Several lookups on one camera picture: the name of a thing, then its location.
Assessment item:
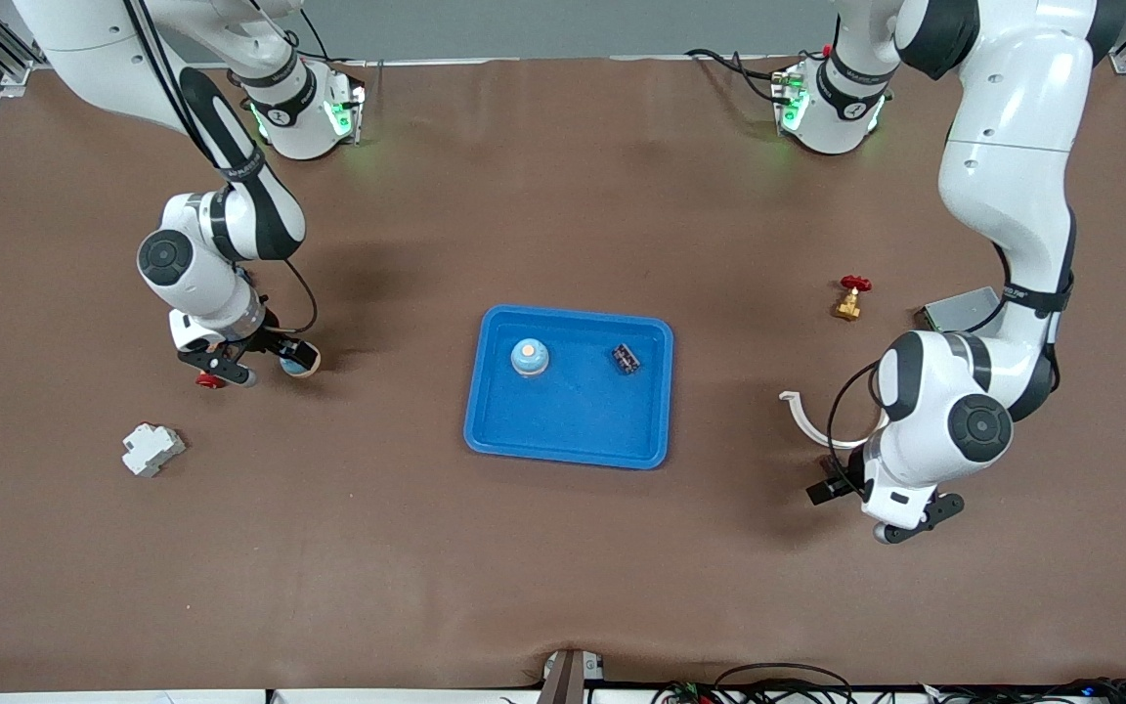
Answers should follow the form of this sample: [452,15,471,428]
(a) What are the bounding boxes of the red yellow stacked push button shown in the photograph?
[195,337,232,390]

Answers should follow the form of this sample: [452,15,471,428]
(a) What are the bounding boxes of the white half-ring pipe clamp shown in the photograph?
[779,391,888,451]

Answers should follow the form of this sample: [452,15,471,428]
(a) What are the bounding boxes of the grey metal camera stand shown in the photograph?
[538,648,606,704]

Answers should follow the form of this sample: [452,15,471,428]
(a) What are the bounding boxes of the white circuit breaker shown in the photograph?
[121,421,187,479]

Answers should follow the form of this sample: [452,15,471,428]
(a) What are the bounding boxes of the tangled table-edge cable bundle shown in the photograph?
[651,663,1126,704]

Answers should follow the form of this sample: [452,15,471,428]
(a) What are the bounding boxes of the grey metal power supply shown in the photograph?
[918,286,1009,333]

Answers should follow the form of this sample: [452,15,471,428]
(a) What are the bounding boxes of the black base cables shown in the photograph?
[685,47,791,110]

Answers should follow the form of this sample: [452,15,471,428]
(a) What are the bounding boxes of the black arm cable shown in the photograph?
[123,0,320,335]
[825,360,885,482]

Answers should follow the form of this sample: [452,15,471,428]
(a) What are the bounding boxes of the brown table mat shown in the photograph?
[0,54,1126,693]

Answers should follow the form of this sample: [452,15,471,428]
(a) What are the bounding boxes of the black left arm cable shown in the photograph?
[825,360,885,482]

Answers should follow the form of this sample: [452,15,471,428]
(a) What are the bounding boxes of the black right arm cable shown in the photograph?
[123,0,320,335]

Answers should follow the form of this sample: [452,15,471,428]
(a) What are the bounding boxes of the blue plastic tray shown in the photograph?
[463,304,674,471]

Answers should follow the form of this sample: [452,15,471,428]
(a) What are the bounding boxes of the brass valve red handle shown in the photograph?
[830,275,873,323]

